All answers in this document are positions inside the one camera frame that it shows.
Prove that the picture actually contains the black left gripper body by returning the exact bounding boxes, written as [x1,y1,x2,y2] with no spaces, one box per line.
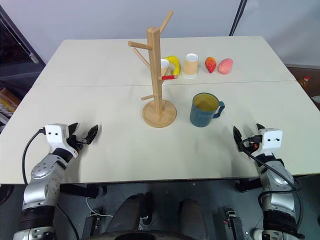
[66,134,89,154]

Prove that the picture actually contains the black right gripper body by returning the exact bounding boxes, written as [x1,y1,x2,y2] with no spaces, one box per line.
[240,135,264,154]

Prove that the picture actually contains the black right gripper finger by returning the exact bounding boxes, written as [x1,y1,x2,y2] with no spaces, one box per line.
[255,123,266,137]
[232,125,245,152]

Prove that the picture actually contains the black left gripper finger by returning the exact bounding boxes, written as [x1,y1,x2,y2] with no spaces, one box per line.
[85,123,100,146]
[67,121,80,137]

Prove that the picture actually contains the wooden mug tree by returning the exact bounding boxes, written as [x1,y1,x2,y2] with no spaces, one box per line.
[127,9,178,129]

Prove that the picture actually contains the brown sleeved paper cup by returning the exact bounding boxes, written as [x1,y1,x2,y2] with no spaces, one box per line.
[181,52,200,80]

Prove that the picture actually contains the blue mug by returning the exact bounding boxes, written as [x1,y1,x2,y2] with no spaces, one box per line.
[189,92,226,128]

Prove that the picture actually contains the brown wooden furniture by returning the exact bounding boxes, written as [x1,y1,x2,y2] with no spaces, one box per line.
[284,63,320,112]

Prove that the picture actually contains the pink peach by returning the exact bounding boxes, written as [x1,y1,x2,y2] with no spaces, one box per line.
[217,57,235,75]

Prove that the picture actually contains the cardboard box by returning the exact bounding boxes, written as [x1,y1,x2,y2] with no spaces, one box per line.
[0,87,22,114]

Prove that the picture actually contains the black clamp device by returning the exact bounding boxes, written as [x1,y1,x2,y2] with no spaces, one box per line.
[223,206,248,240]
[84,212,101,239]

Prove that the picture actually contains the red orange mango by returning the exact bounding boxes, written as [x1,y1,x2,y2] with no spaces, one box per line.
[204,56,218,74]

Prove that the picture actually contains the dark cabinet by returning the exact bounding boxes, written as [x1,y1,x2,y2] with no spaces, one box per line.
[0,4,47,89]

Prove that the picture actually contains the yellow banana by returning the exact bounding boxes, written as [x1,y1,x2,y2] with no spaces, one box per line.
[163,55,182,76]

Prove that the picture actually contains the black pole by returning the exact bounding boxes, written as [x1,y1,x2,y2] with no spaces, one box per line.
[228,0,247,37]

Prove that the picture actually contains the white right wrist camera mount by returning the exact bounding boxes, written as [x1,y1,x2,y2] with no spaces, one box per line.
[259,127,284,157]

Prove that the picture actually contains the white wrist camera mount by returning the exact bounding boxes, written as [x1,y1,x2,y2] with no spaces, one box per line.
[44,123,78,158]
[259,127,284,157]

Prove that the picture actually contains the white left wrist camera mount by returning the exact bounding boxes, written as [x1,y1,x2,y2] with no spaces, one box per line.
[44,123,78,158]

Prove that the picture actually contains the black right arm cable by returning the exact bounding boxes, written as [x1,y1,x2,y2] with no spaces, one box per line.
[240,134,305,238]

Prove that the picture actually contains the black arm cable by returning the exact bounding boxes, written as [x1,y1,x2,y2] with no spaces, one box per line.
[240,134,305,238]
[21,127,47,186]

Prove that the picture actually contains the black table bracket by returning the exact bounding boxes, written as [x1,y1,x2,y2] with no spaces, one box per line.
[234,176,264,194]

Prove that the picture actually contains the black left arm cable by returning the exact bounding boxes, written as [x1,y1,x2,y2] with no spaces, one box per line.
[21,127,47,186]

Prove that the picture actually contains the white thin wire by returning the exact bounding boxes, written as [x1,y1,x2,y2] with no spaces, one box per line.
[86,197,114,219]

